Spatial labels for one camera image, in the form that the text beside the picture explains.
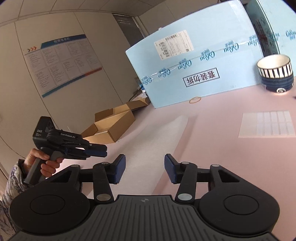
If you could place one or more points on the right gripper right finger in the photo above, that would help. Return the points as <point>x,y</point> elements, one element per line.
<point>187,175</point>

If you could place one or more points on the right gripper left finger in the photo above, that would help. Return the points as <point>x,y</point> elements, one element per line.
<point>102,175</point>

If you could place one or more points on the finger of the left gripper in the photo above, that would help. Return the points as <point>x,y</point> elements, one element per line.
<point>96,148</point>
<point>99,154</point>

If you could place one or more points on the yellow rubber band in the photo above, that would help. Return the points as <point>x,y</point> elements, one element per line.
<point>194,100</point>

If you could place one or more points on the floral patterned sleeve forearm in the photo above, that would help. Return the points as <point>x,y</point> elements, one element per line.
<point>14,187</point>

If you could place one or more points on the open brown cardboard box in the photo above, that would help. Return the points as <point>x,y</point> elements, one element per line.
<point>111,124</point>

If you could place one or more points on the white sticker sheet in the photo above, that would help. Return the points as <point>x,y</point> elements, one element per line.
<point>267,124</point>

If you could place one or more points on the light blue cardboard box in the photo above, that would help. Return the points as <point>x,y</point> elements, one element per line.
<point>212,50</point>

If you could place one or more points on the wall information poster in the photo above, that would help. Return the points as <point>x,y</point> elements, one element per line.
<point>60,62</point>

